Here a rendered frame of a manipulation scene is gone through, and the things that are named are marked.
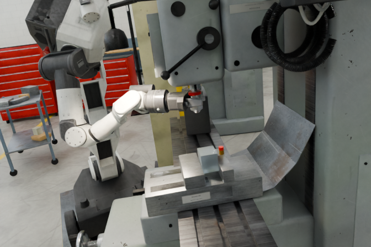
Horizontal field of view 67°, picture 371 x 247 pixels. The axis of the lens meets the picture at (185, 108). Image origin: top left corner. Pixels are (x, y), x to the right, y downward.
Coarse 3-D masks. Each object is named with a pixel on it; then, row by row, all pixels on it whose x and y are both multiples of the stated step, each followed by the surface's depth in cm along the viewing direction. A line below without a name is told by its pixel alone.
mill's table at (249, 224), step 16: (176, 128) 148; (176, 144) 128; (192, 144) 126; (208, 144) 124; (224, 144) 123; (176, 160) 113; (208, 208) 82; (224, 208) 82; (240, 208) 83; (256, 208) 80; (192, 224) 77; (208, 224) 76; (224, 224) 75; (240, 224) 74; (256, 224) 74; (192, 240) 71; (208, 240) 70; (224, 240) 72; (240, 240) 69; (256, 240) 69; (272, 240) 68
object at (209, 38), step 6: (204, 30) 83; (210, 30) 83; (216, 30) 83; (198, 36) 83; (204, 36) 83; (210, 36) 83; (216, 36) 83; (198, 42) 84; (204, 42) 84; (210, 42) 84; (216, 42) 84; (198, 48) 84; (204, 48) 84; (210, 48) 84; (192, 54) 84; (180, 60) 85; (174, 66) 85; (162, 72) 85; (168, 72) 85; (162, 78) 85; (168, 78) 86
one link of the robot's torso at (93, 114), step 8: (104, 72) 152; (96, 80) 149; (104, 80) 151; (88, 88) 152; (96, 88) 153; (104, 88) 151; (88, 96) 153; (96, 96) 155; (88, 104) 154; (96, 104) 156; (104, 104) 152; (88, 112) 150; (96, 112) 152; (104, 112) 154; (88, 120) 152; (96, 120) 153
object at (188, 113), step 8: (184, 88) 146; (200, 88) 145; (184, 112) 133; (192, 112) 134; (200, 112) 134; (208, 112) 134; (192, 120) 135; (200, 120) 135; (208, 120) 135; (192, 128) 136; (200, 128) 136; (208, 128) 136
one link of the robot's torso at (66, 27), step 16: (48, 0) 112; (64, 0) 113; (96, 0) 118; (32, 16) 108; (48, 16) 108; (64, 16) 111; (80, 16) 113; (32, 32) 114; (48, 32) 105; (64, 32) 109; (80, 32) 111; (96, 32) 114; (48, 48) 123; (64, 48) 111; (96, 48) 114; (96, 64) 134
